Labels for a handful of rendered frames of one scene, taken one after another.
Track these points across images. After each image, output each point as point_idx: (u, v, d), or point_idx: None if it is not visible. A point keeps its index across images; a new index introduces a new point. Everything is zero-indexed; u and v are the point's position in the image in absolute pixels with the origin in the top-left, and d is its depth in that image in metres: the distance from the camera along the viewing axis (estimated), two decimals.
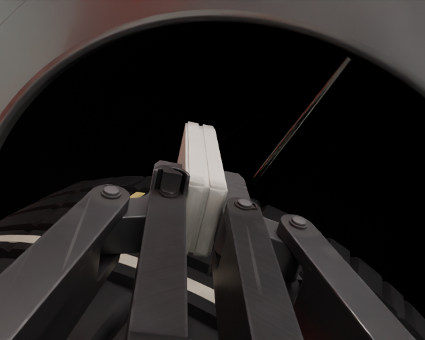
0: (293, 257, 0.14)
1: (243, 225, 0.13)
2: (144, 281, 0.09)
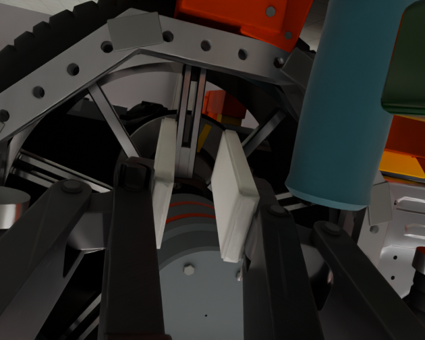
0: (326, 264, 0.14)
1: (274, 231, 0.13)
2: (115, 280, 0.09)
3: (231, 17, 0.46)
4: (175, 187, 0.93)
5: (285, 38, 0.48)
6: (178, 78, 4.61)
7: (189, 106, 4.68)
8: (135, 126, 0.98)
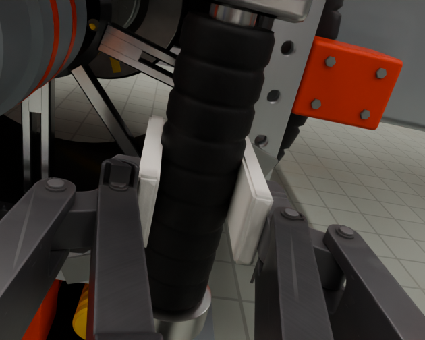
0: (341, 267, 0.14)
1: (287, 234, 0.13)
2: (103, 280, 0.09)
3: None
4: None
5: None
6: None
7: None
8: (158, 60, 0.87)
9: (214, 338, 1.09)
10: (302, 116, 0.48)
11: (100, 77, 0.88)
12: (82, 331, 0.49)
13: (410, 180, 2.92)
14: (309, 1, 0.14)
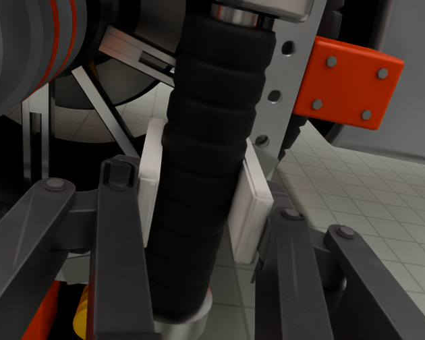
0: (341, 267, 0.14)
1: (287, 234, 0.13)
2: (103, 280, 0.09)
3: None
4: None
5: None
6: None
7: None
8: (153, 85, 0.66)
9: None
10: (303, 116, 0.48)
11: None
12: (83, 332, 0.49)
13: None
14: (311, 1, 0.14)
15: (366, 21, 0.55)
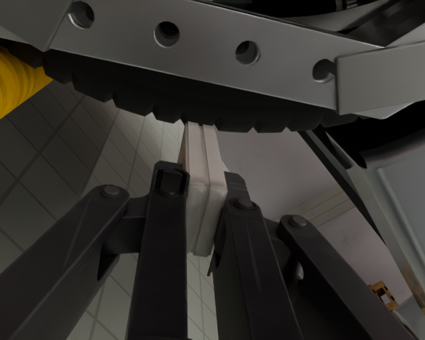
0: (293, 257, 0.14)
1: (243, 225, 0.13)
2: (144, 281, 0.09)
3: None
4: None
5: None
6: None
7: None
8: None
9: None
10: None
11: None
12: None
13: None
14: None
15: None
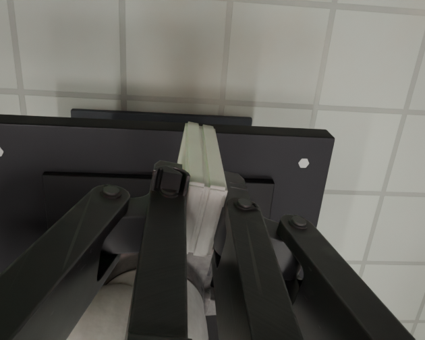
0: (293, 257, 0.14)
1: (243, 225, 0.13)
2: (144, 281, 0.09)
3: None
4: None
5: None
6: None
7: None
8: None
9: None
10: None
11: None
12: None
13: None
14: None
15: None
